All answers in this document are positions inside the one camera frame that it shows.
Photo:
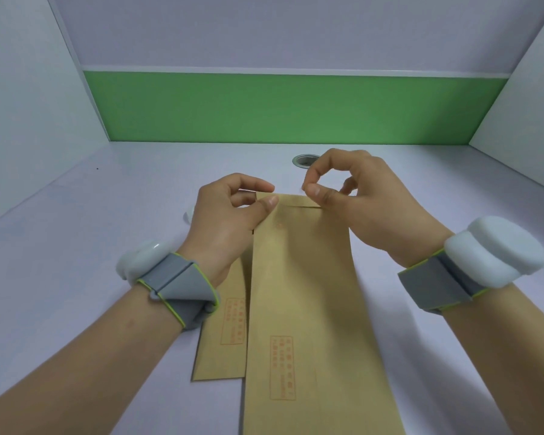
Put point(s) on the person's left hand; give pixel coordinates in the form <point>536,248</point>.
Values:
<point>213,231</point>

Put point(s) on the person's right hand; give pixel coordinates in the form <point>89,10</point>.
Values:
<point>381,208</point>

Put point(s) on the person's right thumb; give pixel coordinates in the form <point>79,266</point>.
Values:
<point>319,195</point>

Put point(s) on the person's left thumb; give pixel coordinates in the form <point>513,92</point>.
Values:
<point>260,210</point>

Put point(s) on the person's left middle finger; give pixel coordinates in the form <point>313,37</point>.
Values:
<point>242,198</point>

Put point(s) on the large brown paper envelope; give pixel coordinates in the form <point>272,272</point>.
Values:
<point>308,312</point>

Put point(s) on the person's right forearm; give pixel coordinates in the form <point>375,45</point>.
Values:
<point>507,366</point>

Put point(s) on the person's left forearm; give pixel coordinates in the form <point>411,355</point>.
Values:
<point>81,371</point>

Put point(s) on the small white round object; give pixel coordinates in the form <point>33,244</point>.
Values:
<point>188,217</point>

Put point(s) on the green partition panel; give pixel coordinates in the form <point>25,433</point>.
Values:
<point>294,108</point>

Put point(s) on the grey wristband with white tracker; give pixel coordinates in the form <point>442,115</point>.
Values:
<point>181,285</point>
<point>476,262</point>

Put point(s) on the small brown paper envelope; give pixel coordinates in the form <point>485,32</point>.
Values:
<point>224,335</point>

